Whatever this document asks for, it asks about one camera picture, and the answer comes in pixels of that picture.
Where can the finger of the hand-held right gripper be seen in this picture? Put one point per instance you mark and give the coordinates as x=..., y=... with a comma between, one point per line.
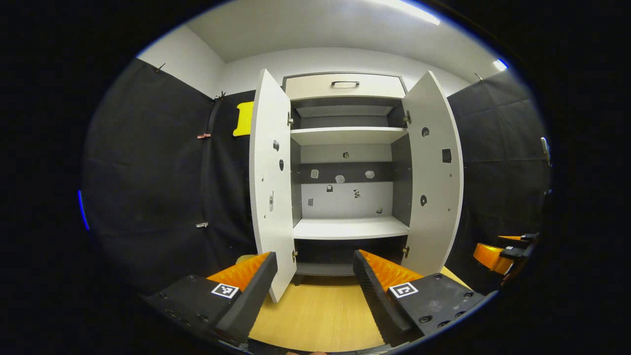
x=512, y=238
x=490, y=256

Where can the white cabinet shelf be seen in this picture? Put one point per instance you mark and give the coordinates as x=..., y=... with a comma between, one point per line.
x=350, y=228
x=347, y=135

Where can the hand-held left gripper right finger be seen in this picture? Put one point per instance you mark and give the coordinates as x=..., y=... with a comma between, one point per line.
x=377, y=301

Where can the long ceiling light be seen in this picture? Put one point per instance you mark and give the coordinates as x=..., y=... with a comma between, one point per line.
x=414, y=11

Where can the yellow plush toy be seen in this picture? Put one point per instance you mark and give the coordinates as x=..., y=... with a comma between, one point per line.
x=245, y=259

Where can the double-door shoe cabinet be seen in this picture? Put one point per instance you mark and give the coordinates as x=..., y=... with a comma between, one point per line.
x=345, y=199

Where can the white cabinet door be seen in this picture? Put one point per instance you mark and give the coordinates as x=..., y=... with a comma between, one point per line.
x=436, y=231
x=268, y=236

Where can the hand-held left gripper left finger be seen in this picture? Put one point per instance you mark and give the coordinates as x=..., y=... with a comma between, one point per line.
x=244, y=305

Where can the black backdrop cloth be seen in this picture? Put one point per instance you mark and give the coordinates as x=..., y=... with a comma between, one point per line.
x=148, y=172

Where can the small ceiling light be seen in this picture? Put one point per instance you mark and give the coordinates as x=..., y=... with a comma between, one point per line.
x=500, y=64

